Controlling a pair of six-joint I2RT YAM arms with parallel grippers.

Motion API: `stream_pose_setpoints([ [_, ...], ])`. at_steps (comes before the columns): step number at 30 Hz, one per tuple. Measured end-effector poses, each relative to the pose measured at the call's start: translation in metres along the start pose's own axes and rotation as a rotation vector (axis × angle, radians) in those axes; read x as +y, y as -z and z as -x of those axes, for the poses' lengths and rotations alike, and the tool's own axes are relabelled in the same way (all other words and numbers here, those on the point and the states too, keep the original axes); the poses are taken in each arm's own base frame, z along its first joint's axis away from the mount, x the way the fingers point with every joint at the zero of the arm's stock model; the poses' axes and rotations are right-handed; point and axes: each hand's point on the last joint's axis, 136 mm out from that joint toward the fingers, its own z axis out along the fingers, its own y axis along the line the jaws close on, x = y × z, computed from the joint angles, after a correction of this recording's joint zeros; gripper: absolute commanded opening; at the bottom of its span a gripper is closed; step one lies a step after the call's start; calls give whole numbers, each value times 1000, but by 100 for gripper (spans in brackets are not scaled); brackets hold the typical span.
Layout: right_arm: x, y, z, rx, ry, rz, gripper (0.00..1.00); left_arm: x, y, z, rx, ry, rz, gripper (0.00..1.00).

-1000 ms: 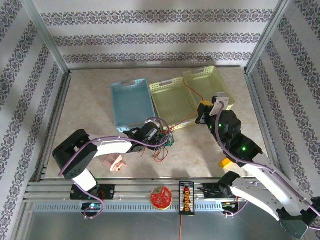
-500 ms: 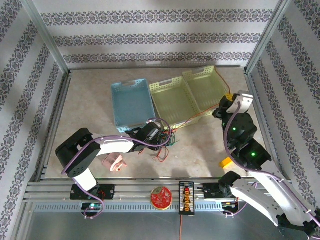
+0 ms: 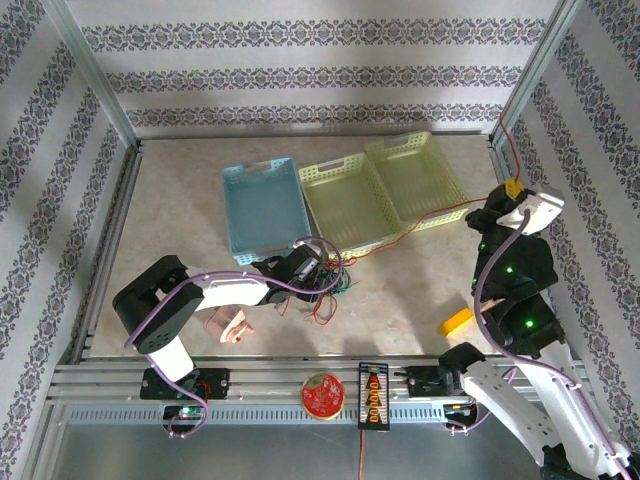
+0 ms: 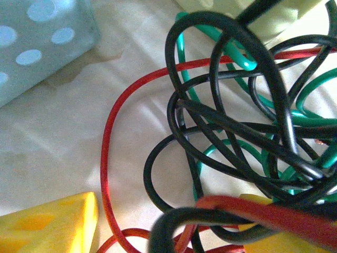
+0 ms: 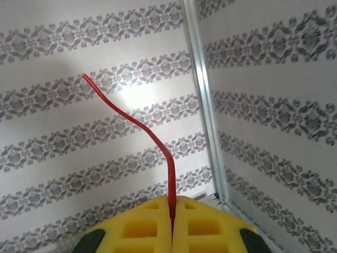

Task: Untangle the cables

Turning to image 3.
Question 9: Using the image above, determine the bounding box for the black cable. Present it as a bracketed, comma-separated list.
[319, 267, 351, 301]

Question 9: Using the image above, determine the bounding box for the red cable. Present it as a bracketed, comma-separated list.
[274, 112, 522, 326]

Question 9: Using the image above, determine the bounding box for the blue plastic basket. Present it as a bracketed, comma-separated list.
[221, 156, 314, 266]

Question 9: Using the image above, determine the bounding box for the pink plastic object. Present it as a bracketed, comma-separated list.
[203, 305, 255, 344]

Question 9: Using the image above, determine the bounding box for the yellow-green plastic basket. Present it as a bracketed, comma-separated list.
[364, 130, 471, 232]
[298, 152, 404, 254]

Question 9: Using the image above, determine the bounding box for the yellow block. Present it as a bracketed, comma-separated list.
[438, 307, 475, 337]

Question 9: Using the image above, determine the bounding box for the round red tin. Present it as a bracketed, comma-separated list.
[300, 372, 346, 421]

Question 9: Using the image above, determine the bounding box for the black connector strip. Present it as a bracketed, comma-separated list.
[357, 362, 390, 432]

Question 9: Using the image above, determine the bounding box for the circuit board with green light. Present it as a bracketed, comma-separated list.
[162, 404, 209, 432]

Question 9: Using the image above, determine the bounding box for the aluminium side rail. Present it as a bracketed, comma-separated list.
[485, 134, 526, 201]
[69, 142, 145, 362]

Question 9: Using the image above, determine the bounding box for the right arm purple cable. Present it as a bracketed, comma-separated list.
[442, 208, 639, 480]

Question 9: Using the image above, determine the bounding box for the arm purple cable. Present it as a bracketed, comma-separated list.
[442, 208, 639, 480]
[123, 235, 345, 440]

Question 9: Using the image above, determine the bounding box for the aluminium front rail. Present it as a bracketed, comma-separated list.
[47, 355, 586, 407]

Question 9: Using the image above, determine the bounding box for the aluminium frame post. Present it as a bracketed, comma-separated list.
[489, 0, 586, 147]
[42, 0, 139, 147]

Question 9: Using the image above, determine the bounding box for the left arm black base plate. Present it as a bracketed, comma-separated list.
[139, 367, 231, 401]

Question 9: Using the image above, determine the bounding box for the grey slotted cable duct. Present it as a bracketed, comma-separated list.
[64, 403, 481, 426]

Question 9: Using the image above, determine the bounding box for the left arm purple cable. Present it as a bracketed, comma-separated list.
[123, 235, 345, 440]

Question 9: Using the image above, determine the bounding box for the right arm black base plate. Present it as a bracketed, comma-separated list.
[405, 364, 451, 399]

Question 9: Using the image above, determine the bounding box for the small circuit board with wires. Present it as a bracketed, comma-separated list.
[443, 402, 480, 427]

